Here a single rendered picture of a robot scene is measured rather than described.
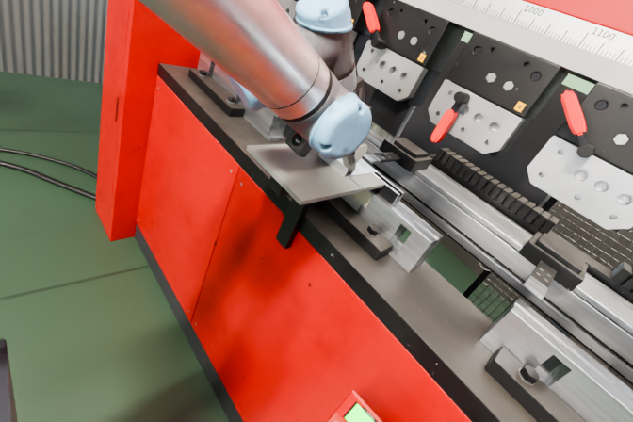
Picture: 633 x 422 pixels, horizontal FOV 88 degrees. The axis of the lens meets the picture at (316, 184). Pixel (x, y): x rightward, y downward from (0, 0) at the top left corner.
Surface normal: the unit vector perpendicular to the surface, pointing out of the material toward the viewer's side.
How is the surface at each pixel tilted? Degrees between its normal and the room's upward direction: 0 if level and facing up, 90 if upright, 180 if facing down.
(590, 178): 90
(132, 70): 90
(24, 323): 0
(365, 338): 90
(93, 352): 0
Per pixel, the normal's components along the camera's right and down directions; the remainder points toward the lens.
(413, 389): -0.69, 0.11
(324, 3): -0.17, -0.53
